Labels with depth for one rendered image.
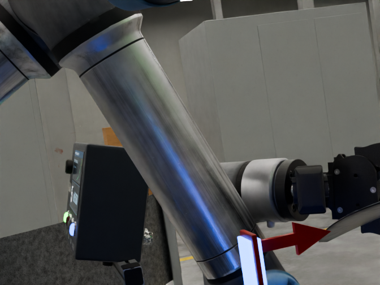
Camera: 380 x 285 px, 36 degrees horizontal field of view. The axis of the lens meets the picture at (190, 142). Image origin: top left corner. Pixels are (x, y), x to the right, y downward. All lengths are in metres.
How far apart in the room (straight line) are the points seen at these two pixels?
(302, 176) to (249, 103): 6.17
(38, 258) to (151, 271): 0.56
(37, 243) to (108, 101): 1.65
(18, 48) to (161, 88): 0.19
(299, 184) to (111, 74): 0.20
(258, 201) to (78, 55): 0.26
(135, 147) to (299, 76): 6.41
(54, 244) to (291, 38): 5.16
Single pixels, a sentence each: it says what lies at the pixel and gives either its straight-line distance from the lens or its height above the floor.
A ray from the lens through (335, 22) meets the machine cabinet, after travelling 7.22.
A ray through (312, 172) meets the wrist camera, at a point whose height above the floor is 1.21.
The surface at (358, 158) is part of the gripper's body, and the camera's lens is 0.62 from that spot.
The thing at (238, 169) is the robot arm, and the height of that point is 1.20.
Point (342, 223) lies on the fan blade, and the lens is 0.50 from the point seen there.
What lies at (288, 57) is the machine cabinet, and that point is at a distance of 6.92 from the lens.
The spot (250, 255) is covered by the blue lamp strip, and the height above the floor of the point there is 1.18.
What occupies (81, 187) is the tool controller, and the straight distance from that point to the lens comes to 0.97.
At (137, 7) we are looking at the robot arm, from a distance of 0.47.
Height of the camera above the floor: 1.28
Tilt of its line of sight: 3 degrees down
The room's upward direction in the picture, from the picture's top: 9 degrees counter-clockwise
